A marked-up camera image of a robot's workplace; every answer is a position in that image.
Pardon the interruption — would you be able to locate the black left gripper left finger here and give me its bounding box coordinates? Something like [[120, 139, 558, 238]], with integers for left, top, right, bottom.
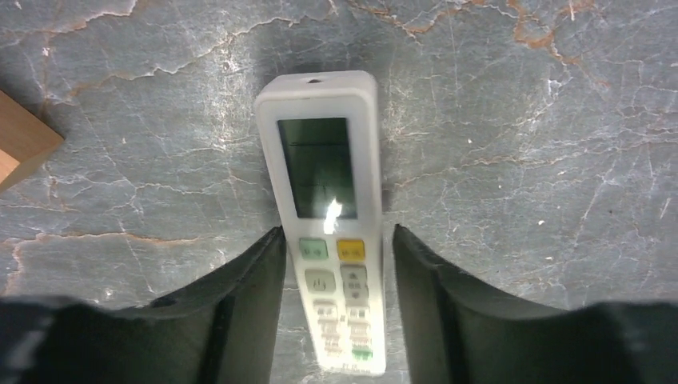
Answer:
[[1, 227, 286, 383]]

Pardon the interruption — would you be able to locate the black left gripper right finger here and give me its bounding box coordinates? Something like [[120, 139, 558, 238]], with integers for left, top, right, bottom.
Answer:
[[393, 225, 677, 383]]

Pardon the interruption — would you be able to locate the white remote control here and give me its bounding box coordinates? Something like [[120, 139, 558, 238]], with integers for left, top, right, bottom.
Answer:
[[253, 70, 386, 376]]

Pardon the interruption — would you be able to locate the small wooden block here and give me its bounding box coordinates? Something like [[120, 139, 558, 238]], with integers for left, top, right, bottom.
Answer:
[[1, 92, 64, 192]]

